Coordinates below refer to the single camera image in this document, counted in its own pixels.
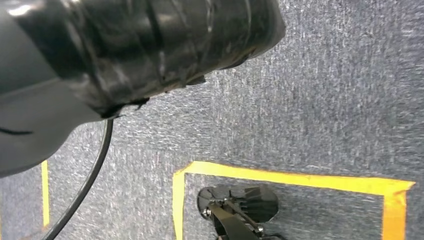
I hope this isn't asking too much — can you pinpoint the yellow floor tape square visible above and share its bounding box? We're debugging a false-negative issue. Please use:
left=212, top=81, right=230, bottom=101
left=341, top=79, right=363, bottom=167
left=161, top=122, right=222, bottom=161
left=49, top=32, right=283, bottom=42
left=172, top=160, right=417, bottom=240

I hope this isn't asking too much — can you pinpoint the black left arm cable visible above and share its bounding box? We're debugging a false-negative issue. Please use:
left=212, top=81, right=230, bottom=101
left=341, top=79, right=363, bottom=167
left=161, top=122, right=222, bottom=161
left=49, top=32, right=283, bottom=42
left=41, top=119, right=115, bottom=240

